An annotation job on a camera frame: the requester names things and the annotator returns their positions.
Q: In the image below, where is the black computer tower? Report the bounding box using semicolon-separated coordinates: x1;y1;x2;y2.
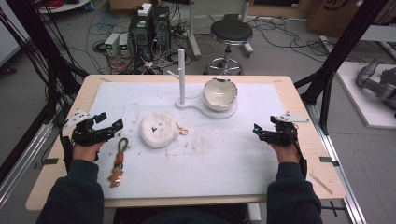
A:
151;4;172;52
128;12;154;62

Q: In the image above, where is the right hand-held gripper cable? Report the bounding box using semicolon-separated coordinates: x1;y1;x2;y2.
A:
291;139;309;181

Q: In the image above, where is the gingerbread man keychain green cord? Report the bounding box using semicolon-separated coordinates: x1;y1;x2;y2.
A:
106;137;130;189

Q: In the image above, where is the thin wooden stick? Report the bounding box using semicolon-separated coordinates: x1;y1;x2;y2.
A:
309;173;334;196

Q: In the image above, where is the person's lap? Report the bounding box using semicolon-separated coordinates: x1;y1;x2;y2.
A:
113;204;250;224

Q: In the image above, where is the aluminium floor rail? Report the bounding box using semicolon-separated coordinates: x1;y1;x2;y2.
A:
0;119;62;208
303;102;369;224

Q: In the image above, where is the hand-held gripper cable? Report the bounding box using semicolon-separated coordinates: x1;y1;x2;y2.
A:
291;139;309;181
59;134;75;174

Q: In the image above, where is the light wooden table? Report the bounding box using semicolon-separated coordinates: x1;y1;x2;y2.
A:
25;74;347;212

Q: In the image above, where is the person's left hand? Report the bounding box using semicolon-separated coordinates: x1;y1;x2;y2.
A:
72;141;106;163

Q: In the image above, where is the black round stool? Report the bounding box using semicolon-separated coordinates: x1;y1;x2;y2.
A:
204;18;255;77

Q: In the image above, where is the black metal frame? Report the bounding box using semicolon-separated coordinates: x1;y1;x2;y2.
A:
293;0;391;135
0;0;90;186

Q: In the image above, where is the person's right hand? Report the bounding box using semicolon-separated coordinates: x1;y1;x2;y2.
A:
270;142;302;164

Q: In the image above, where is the white metal stand leg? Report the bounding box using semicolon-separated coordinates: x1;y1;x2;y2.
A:
240;0;255;58
186;0;203;61

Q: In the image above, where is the white box on tower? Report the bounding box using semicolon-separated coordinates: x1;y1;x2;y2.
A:
136;3;153;18

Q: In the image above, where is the white eggshell-shaped ceramic bowl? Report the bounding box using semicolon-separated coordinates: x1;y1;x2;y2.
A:
202;77;239;113

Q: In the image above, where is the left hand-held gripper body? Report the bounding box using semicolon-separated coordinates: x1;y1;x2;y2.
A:
64;108;116;147

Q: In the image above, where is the left hand-held gripper cable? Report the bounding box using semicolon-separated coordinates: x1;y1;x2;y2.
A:
59;134;75;174

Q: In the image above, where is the grey bench power supply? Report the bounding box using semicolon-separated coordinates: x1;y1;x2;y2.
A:
118;33;132;57
104;32;121;58

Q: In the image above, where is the white table mat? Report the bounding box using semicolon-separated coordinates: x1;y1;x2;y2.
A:
88;81;286;200

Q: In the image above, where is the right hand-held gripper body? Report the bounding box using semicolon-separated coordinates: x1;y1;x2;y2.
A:
264;111;311;147

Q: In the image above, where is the white hook stand with tray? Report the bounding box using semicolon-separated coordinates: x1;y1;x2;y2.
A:
166;49;239;120

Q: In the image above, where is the white floor board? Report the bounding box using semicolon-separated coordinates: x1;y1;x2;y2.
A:
335;61;396;130

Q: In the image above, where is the white fluffy plush keychain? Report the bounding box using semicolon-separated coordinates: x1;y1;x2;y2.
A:
138;111;190;149

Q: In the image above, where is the grey tape strip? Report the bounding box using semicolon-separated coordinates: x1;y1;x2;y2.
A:
33;157;60;171
318;156;341;168

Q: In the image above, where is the brown cardboard box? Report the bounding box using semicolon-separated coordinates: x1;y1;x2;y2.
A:
305;0;396;39

